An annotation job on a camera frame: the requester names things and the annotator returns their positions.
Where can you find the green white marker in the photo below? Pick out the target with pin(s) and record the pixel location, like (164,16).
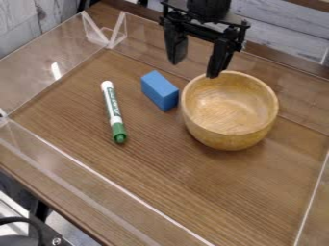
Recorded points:
(114,112)

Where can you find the black table leg bracket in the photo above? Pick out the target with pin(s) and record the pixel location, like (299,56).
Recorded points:
(39,214)

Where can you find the blue foam block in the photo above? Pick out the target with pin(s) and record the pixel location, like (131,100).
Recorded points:
(160,90)

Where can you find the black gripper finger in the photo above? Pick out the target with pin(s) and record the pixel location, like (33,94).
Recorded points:
(221,57)
(176,42)

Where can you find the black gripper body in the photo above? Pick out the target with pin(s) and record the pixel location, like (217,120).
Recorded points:
(206,19)

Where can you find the brown wooden bowl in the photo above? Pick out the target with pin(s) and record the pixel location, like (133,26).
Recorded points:
(229,111)

